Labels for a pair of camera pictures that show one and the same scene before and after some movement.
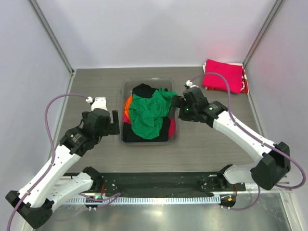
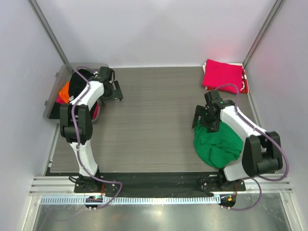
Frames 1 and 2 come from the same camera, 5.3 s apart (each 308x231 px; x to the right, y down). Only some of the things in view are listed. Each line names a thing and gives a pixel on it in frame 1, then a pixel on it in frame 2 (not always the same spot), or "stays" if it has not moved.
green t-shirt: x=147 y=112 -> x=218 y=148
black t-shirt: x=145 y=91 -> x=76 y=85
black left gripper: x=113 y=127 -> x=112 y=98
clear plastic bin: x=144 y=112 -> x=59 y=83
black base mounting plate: x=168 y=184 stays
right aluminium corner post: x=262 y=32 stays
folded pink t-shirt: x=233 y=73 stays
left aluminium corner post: x=45 y=27 stays
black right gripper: x=179 y=101 -> x=212 y=127
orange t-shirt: x=126 y=110 -> x=64 y=93
